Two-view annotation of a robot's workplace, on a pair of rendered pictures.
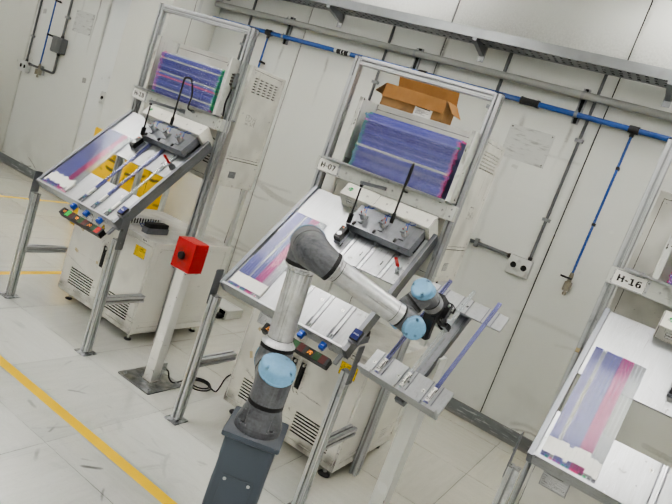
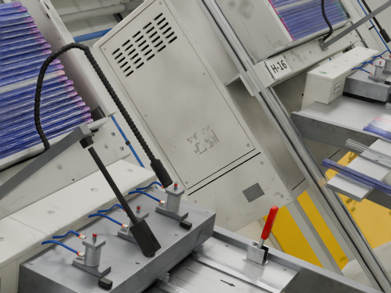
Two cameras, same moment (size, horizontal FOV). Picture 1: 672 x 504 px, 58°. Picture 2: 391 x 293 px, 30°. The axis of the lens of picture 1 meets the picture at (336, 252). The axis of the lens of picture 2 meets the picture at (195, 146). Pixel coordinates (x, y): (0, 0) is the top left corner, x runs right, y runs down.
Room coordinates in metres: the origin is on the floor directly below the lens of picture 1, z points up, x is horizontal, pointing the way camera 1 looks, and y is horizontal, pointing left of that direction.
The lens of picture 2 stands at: (2.46, 0.94, 1.22)
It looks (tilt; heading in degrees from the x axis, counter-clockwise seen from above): 2 degrees up; 275
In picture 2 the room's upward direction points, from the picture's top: 32 degrees counter-clockwise
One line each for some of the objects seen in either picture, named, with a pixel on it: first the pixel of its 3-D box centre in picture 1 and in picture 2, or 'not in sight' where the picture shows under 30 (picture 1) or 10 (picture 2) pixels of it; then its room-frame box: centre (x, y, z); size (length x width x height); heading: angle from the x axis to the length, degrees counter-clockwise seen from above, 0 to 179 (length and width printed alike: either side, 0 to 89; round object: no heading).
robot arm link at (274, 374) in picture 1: (273, 379); not in sight; (1.80, 0.05, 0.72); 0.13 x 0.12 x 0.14; 11
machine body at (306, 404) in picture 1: (325, 377); not in sight; (3.02, -0.17, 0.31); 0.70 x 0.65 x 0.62; 61
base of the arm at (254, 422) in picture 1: (262, 413); not in sight; (1.79, 0.05, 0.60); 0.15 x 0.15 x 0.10
